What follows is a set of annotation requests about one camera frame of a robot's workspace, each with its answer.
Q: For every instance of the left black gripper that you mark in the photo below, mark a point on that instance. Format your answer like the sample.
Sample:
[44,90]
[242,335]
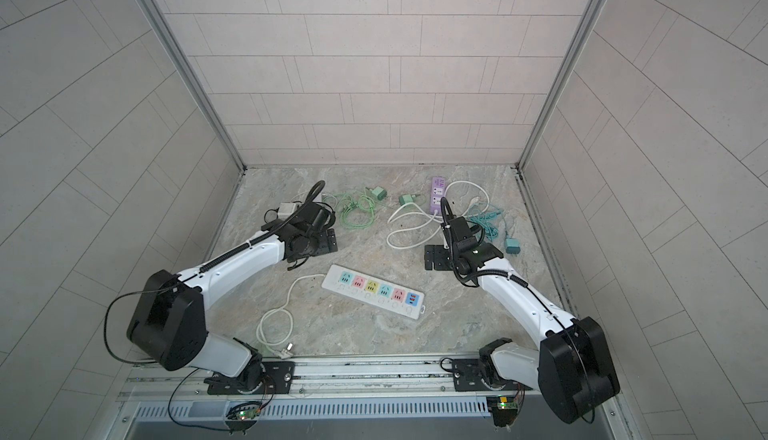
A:
[327,247]

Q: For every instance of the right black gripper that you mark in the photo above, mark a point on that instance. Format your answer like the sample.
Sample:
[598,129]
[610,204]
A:
[437,262]

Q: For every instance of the white multicolour power strip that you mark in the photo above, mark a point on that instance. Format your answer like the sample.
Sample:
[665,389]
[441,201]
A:
[374,291]

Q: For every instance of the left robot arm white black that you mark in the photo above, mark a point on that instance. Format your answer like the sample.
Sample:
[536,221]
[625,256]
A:
[169,322]

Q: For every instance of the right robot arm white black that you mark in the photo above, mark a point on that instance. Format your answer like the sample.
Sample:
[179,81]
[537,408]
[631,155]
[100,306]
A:
[571,366]

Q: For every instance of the teal charger plug right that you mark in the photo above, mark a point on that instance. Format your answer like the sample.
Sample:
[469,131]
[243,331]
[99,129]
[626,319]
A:
[512,246]

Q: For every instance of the green charger plug centre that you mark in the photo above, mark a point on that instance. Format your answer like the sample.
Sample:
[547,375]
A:
[406,198]

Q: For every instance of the green charger plug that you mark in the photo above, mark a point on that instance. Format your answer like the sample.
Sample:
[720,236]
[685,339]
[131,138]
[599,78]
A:
[406,198]
[378,193]

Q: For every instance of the green charger plug rear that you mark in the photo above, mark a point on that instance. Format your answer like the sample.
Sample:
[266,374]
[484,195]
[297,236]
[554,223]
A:
[378,193]

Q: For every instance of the purple power strip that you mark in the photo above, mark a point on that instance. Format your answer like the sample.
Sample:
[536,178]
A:
[438,188]

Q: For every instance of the right circuit board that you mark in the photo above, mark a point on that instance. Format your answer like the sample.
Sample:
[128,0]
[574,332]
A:
[503,410]

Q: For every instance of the circuit board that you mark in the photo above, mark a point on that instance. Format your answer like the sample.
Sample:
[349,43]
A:
[248,411]
[503,410]

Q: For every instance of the left circuit board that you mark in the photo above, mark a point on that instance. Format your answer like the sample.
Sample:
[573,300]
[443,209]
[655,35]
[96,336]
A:
[248,411]

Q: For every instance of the aluminium mounting rail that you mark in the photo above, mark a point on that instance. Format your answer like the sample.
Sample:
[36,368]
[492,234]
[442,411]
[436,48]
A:
[421,386]

